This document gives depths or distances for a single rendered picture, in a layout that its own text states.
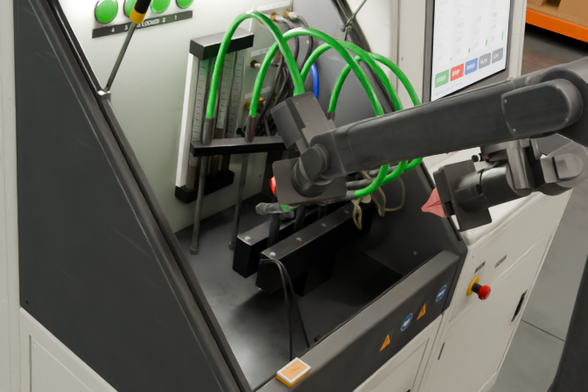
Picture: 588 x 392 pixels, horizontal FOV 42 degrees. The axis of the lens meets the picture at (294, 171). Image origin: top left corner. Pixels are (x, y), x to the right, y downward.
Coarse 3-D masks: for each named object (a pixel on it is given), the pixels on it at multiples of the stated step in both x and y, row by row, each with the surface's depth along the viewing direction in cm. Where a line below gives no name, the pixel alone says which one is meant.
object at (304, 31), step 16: (288, 32) 139; (304, 32) 136; (320, 32) 135; (272, 48) 142; (336, 48) 133; (352, 64) 132; (256, 80) 148; (368, 80) 132; (256, 96) 149; (368, 96) 132; (384, 176) 135; (352, 192) 141; (368, 192) 138
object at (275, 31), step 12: (252, 12) 126; (264, 24) 122; (228, 36) 136; (276, 36) 119; (288, 48) 118; (216, 60) 141; (288, 60) 117; (216, 72) 142; (216, 84) 144; (300, 84) 115
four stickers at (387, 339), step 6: (444, 288) 159; (438, 294) 157; (438, 300) 159; (420, 306) 151; (426, 306) 154; (420, 312) 153; (408, 318) 148; (402, 324) 147; (408, 324) 150; (402, 330) 149; (384, 336) 142; (390, 336) 144; (384, 342) 143
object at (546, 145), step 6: (540, 138) 208; (546, 138) 209; (552, 138) 210; (558, 138) 210; (564, 138) 211; (540, 144) 205; (546, 144) 206; (552, 144) 206; (558, 144) 207; (564, 144) 208; (540, 150) 201; (546, 150) 202; (552, 150) 203
